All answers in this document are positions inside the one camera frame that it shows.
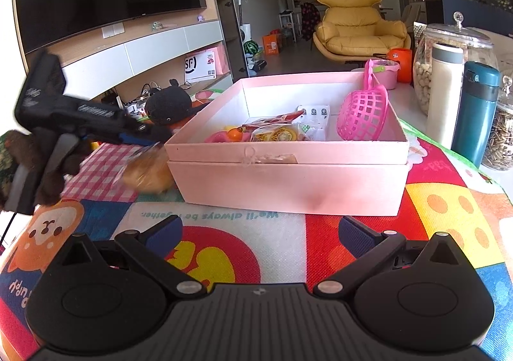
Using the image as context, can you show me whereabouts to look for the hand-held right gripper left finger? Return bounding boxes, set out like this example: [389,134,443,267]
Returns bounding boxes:
[59,215,204,298]

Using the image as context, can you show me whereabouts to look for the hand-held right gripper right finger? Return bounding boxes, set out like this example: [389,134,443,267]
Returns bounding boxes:
[314,216,462,298]

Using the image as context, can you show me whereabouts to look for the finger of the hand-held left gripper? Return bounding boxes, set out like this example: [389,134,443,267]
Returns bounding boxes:
[118,111,149,133]
[82,129,163,147]

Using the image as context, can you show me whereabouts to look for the packaged brown bread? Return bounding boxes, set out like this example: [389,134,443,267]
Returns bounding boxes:
[121,143,176,196]

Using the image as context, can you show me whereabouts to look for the pink cardboard box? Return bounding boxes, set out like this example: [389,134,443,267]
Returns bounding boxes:
[164,71,410,217]

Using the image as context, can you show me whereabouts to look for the pink plastic basket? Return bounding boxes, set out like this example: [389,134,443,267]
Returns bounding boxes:
[336,59,390,142]

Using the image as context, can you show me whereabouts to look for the white battery charger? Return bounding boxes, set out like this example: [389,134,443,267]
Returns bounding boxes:
[296,105,332,141]

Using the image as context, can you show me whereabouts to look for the packaged bread with yellow label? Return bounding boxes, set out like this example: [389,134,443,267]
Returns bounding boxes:
[250,123,312,142]

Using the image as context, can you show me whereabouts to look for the person's left hand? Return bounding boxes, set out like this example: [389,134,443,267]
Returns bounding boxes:
[3,129,94,206]

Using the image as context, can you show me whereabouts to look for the black plush toy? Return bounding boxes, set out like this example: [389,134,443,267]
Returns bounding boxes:
[145,79,194,126]

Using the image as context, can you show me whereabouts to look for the pink checked cloth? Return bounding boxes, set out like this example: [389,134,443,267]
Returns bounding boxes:
[59,140,142,204]

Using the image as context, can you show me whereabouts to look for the white and pink paper bag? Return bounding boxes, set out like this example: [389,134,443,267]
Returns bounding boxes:
[184,44,229,83]

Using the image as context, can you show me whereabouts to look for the colourful play mat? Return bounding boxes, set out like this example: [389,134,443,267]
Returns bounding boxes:
[0,126,513,361]

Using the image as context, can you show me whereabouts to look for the white stick vacuum cleaner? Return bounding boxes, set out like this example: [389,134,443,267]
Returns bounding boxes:
[237,0,252,43]

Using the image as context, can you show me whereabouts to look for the orange cardboard box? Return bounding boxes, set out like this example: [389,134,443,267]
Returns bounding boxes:
[262,34,280,55]

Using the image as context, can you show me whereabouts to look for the pink plastic cup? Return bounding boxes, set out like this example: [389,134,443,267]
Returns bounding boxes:
[370,59,401,91]

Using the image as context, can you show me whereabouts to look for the white thermos bottle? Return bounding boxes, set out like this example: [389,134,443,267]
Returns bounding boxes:
[425,42,466,150]

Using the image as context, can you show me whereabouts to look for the teal thermos bottle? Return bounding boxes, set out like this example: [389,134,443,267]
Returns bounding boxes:
[450,61,502,168]

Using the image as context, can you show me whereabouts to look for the glass jar of peanuts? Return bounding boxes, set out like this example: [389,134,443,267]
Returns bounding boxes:
[412,12,498,118]

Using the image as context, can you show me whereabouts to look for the glass jar of sunflower seeds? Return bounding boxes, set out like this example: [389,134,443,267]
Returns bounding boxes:
[480,76,513,172]

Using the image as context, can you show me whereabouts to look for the orange cup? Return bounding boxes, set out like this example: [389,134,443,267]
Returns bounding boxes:
[386,48,414,84]

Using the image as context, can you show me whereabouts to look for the dark floral cloth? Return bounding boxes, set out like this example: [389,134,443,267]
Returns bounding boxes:
[301,2,322,41]

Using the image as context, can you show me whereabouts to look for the yellow armchair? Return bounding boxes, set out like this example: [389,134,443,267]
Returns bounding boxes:
[312,0,413,64]

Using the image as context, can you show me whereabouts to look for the white wall shelf unit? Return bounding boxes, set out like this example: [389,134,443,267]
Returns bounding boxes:
[23,18,234,114]

